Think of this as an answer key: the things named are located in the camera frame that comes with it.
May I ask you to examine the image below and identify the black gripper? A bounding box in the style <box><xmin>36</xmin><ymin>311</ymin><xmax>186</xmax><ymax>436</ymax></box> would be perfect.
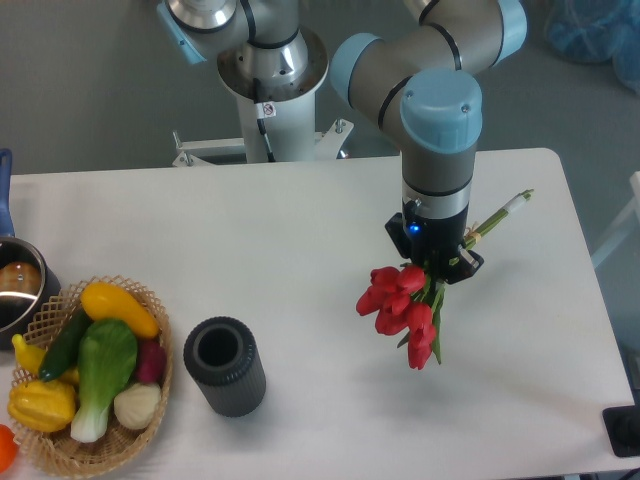
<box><xmin>385</xmin><ymin>201</ymin><xmax>484</xmax><ymax>285</ymax></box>

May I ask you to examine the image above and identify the red tulip bouquet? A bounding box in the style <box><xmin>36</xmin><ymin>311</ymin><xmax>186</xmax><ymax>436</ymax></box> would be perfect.
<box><xmin>355</xmin><ymin>189</ymin><xmax>534</xmax><ymax>370</ymax></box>

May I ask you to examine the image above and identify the dark grey ribbed vase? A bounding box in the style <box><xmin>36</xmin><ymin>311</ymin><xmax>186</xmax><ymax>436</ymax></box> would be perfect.
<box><xmin>183</xmin><ymin>316</ymin><xmax>267</xmax><ymax>418</ymax></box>

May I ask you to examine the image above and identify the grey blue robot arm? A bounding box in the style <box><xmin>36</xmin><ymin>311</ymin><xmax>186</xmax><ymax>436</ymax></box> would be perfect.
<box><xmin>157</xmin><ymin>1</ymin><xmax>527</xmax><ymax>284</ymax></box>

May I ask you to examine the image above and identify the black device at edge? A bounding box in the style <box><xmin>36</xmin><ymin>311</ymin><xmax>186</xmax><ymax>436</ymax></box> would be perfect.
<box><xmin>602</xmin><ymin>405</ymin><xmax>639</xmax><ymax>458</ymax></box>

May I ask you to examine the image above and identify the blue plastic bag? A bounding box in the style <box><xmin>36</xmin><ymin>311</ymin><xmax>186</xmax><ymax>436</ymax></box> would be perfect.
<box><xmin>544</xmin><ymin>1</ymin><xmax>639</xmax><ymax>93</ymax></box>

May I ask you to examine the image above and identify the red radish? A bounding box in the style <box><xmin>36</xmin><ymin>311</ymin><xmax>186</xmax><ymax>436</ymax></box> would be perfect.
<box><xmin>134</xmin><ymin>340</ymin><xmax>167</xmax><ymax>383</ymax></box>

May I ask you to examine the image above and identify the yellow squash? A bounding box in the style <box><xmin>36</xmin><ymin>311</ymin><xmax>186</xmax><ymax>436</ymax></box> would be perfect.
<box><xmin>80</xmin><ymin>282</ymin><xmax>160</xmax><ymax>340</ymax></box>

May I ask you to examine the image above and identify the white garlic bulb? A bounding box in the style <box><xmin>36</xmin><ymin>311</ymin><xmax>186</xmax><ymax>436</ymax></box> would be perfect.
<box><xmin>114</xmin><ymin>383</ymin><xmax>161</xmax><ymax>430</ymax></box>

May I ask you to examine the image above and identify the green bok choy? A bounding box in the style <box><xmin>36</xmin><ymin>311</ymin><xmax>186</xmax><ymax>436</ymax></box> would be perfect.
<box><xmin>70</xmin><ymin>319</ymin><xmax>138</xmax><ymax>443</ymax></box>

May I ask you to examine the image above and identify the dark green cucumber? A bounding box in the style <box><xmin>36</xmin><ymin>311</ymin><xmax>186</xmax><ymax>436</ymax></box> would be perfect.
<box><xmin>38</xmin><ymin>308</ymin><xmax>93</xmax><ymax>382</ymax></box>

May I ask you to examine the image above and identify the small yellow gourd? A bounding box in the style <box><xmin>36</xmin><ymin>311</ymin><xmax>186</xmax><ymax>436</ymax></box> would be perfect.
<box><xmin>11</xmin><ymin>334</ymin><xmax>79</xmax><ymax>386</ymax></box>

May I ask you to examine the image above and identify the yellow bell pepper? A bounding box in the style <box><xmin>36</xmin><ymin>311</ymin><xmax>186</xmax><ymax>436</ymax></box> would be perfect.
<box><xmin>7</xmin><ymin>380</ymin><xmax>76</xmax><ymax>433</ymax></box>

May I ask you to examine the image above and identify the woven wicker basket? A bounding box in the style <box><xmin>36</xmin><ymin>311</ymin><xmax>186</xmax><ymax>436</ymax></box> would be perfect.
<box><xmin>9</xmin><ymin>275</ymin><xmax>174</xmax><ymax>479</ymax></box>

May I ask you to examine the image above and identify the orange fruit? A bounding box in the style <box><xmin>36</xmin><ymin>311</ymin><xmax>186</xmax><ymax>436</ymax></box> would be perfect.
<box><xmin>0</xmin><ymin>424</ymin><xmax>19</xmax><ymax>473</ymax></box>

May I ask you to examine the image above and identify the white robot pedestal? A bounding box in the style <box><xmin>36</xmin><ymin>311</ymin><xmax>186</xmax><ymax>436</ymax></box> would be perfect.
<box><xmin>173</xmin><ymin>27</ymin><xmax>354</xmax><ymax>167</ymax></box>

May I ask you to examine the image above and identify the white frame at right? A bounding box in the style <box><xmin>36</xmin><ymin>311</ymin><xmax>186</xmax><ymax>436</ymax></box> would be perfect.
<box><xmin>591</xmin><ymin>171</ymin><xmax>639</xmax><ymax>269</ymax></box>

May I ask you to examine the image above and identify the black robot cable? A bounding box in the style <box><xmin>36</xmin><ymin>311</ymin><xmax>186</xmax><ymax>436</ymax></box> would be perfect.
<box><xmin>252</xmin><ymin>77</ymin><xmax>277</xmax><ymax>164</ymax></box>

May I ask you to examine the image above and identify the steel pot blue handle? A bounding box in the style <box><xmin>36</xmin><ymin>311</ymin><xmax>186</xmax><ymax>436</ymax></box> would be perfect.
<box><xmin>1</xmin><ymin>148</ymin><xmax>60</xmax><ymax>351</ymax></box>

